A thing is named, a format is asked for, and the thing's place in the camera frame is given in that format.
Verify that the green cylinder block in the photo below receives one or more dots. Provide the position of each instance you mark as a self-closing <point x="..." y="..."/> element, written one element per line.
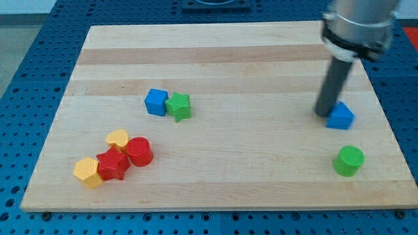
<point x="348" y="161"/>

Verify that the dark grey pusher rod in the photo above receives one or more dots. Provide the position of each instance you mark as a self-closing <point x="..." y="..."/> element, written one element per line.
<point x="332" y="85"/>

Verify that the red star block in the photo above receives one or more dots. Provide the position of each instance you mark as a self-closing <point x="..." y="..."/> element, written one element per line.
<point x="112" y="164"/>

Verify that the green star block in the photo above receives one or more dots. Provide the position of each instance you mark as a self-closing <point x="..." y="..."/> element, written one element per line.
<point x="179" y="106"/>

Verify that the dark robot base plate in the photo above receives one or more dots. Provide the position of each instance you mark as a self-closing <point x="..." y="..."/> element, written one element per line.
<point x="192" y="5"/>

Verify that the red cylinder block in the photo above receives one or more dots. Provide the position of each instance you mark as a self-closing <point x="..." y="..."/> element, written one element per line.
<point x="139" y="151"/>

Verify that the yellow hexagon block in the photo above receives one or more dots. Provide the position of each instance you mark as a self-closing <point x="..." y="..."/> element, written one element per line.
<point x="86" y="172"/>

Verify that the yellow heart block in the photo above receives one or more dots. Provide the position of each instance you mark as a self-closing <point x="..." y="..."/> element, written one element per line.
<point x="118" y="139"/>

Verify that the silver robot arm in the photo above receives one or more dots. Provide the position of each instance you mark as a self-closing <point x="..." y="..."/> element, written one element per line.
<point x="358" y="28"/>

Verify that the blue triangle block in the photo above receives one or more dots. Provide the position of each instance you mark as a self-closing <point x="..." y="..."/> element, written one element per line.
<point x="341" y="117"/>

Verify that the wooden board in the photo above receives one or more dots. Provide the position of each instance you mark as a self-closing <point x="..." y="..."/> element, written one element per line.
<point x="253" y="141"/>

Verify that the blue cube block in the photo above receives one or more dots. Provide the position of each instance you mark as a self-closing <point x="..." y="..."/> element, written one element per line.
<point x="155" y="102"/>

